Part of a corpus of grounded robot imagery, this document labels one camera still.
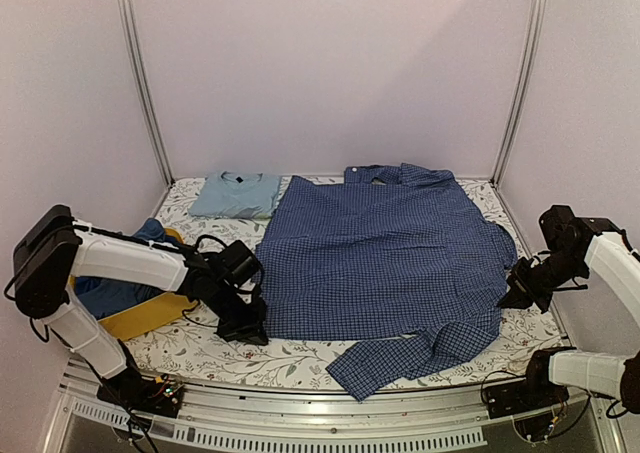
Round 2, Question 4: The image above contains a blue checkered shirt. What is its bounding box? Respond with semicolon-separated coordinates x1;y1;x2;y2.
256;164;517;401

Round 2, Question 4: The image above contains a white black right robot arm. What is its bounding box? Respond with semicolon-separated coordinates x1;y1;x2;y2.
486;205;639;417

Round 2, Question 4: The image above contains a yellow laundry basket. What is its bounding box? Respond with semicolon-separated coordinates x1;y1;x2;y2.
71;220;192;341

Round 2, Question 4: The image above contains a light blue t-shirt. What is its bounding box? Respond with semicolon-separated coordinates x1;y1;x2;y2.
189;171;282;219

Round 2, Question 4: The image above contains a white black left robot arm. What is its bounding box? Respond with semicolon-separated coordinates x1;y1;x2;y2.
5;204;268;407

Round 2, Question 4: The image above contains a left aluminium frame post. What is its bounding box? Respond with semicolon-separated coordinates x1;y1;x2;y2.
117;0;175;188

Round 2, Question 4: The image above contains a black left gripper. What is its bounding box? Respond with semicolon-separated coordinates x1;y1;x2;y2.
206;280;269;346

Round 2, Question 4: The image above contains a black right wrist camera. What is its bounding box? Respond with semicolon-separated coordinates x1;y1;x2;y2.
538;205;579;253

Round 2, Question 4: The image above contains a dark blue garment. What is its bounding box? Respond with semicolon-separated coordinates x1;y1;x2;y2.
74;217;171;320

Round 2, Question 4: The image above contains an aluminium frame post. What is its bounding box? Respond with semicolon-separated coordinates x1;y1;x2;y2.
491;0;547;189
117;0;175;188

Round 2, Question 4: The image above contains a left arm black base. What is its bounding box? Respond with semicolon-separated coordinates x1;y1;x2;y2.
97;368;184;418

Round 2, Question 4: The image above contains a right aluminium frame post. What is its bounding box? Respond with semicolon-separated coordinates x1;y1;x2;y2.
491;0;547;189

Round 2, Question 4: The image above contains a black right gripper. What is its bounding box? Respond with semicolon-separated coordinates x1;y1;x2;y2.
499;249;589;314

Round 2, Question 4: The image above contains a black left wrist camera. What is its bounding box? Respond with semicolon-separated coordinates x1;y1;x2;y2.
219;240;264;288

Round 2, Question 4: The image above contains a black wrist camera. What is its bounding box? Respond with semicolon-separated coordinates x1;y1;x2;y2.
538;205;579;253
219;240;264;288

